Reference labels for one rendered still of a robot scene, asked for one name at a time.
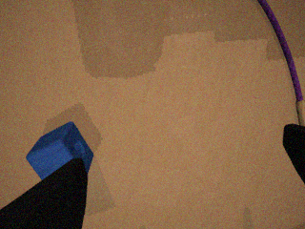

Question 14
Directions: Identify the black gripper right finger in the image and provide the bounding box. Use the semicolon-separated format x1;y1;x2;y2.
282;123;305;183

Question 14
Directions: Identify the blue square block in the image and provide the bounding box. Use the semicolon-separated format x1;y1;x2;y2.
27;122;92;179

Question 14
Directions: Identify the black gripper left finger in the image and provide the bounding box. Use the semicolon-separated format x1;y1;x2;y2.
0;157;88;229

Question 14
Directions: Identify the wooden stick with purple string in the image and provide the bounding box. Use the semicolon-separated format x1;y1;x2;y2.
256;0;305;126

